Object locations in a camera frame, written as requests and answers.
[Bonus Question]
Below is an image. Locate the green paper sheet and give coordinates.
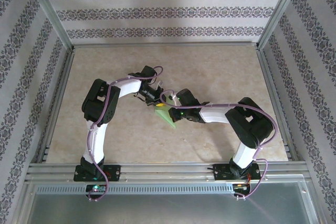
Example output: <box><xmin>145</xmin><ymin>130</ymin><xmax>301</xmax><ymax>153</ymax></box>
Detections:
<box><xmin>154</xmin><ymin>95</ymin><xmax>182</xmax><ymax>130</ymax></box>

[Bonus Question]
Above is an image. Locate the grey metal sheet panel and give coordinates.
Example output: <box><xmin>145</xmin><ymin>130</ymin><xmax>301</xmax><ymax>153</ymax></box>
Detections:
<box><xmin>26</xmin><ymin>182</ymin><xmax>318</xmax><ymax>224</ymax></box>

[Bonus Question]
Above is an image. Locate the circuit board with green light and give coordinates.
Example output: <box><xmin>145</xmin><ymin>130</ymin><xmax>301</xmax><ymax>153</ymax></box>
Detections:
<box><xmin>86</xmin><ymin>184</ymin><xmax>107</xmax><ymax>193</ymax></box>

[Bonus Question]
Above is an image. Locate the aluminium rail along patterned wall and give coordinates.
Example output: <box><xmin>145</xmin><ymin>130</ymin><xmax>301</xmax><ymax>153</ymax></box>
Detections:
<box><xmin>72</xmin><ymin>40</ymin><xmax>259</xmax><ymax>49</ymax></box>

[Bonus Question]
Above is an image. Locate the long aluminium mounting rail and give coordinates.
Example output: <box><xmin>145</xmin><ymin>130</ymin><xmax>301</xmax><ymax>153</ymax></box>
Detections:
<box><xmin>25</xmin><ymin>161</ymin><xmax>312</xmax><ymax>183</ymax></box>

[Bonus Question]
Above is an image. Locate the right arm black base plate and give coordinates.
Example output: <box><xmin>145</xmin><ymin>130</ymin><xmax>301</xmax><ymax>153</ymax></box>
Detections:
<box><xmin>213</xmin><ymin>163</ymin><xmax>262</xmax><ymax>182</ymax></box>

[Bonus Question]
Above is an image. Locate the slotted grey cable duct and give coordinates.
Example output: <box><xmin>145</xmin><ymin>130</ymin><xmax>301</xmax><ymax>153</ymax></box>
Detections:
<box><xmin>35</xmin><ymin>184</ymin><xmax>234</xmax><ymax>195</ymax></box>

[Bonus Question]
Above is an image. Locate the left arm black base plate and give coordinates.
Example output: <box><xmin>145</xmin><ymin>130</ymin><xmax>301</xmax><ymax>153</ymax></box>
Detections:
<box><xmin>73</xmin><ymin>165</ymin><xmax>121</xmax><ymax>182</ymax></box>

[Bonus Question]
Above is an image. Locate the right aluminium side rail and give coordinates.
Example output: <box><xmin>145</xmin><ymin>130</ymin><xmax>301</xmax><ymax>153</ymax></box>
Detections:
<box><xmin>256</xmin><ymin>47</ymin><xmax>301</xmax><ymax>163</ymax></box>

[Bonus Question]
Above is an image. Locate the aluminium side rail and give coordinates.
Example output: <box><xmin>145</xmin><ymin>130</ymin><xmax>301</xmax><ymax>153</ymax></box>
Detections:
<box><xmin>35</xmin><ymin>48</ymin><xmax>77</xmax><ymax>164</ymax></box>
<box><xmin>256</xmin><ymin>47</ymin><xmax>301</xmax><ymax>163</ymax></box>

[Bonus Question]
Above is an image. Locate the left aluminium side rail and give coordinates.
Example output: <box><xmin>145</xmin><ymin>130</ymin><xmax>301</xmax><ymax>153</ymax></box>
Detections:
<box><xmin>35</xmin><ymin>48</ymin><xmax>77</xmax><ymax>164</ymax></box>

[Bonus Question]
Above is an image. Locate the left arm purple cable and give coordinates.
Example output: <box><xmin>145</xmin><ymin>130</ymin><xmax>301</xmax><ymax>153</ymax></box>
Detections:
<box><xmin>88</xmin><ymin>66</ymin><xmax>165</xmax><ymax>202</ymax></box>

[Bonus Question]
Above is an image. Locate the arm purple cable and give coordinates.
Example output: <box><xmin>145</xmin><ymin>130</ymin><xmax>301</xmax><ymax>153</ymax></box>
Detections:
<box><xmin>88</xmin><ymin>66</ymin><xmax>165</xmax><ymax>202</ymax></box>
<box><xmin>159</xmin><ymin>90</ymin><xmax>279</xmax><ymax>200</ymax></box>

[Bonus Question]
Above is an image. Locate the circuit board with orange wires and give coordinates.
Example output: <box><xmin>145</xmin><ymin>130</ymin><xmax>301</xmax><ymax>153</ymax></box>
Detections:
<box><xmin>232</xmin><ymin>183</ymin><xmax>251</xmax><ymax>192</ymax></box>

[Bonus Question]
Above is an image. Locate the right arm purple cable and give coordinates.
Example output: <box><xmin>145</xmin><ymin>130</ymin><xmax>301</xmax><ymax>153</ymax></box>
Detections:
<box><xmin>159</xmin><ymin>90</ymin><xmax>279</xmax><ymax>200</ymax></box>

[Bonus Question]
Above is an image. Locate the right aluminium corner post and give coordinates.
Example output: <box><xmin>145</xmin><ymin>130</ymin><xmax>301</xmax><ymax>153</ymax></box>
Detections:
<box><xmin>256</xmin><ymin>0</ymin><xmax>312</xmax><ymax>51</ymax></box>

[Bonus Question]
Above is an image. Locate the aluminium corner post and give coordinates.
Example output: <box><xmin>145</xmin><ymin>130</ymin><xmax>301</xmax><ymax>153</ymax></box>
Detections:
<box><xmin>20</xmin><ymin>0</ymin><xmax>76</xmax><ymax>53</ymax></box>
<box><xmin>256</xmin><ymin>0</ymin><xmax>312</xmax><ymax>51</ymax></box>

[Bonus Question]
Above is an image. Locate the left aluminium corner post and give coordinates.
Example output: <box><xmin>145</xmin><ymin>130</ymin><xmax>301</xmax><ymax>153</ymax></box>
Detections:
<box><xmin>20</xmin><ymin>0</ymin><xmax>76</xmax><ymax>53</ymax></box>

